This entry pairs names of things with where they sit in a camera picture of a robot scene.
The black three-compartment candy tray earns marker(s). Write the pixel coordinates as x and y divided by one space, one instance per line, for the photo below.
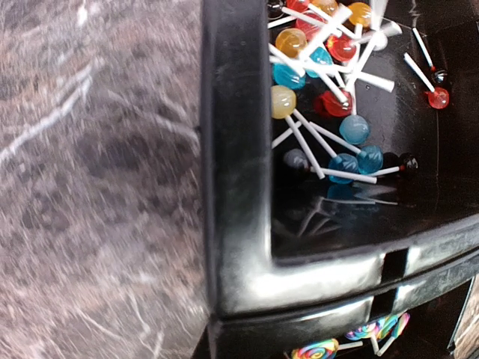
293 260

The stick candies pile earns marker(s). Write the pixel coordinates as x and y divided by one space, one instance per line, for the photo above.
331 42

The swirl lollipops pile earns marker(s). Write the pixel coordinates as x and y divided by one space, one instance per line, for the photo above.
381 334

